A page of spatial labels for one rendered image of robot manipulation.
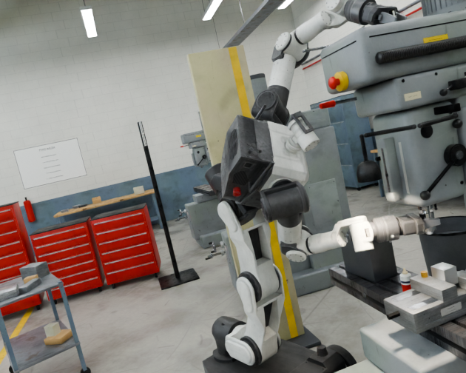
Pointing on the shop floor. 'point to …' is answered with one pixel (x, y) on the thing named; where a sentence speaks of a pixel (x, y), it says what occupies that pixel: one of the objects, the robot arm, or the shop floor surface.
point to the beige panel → (215, 110)
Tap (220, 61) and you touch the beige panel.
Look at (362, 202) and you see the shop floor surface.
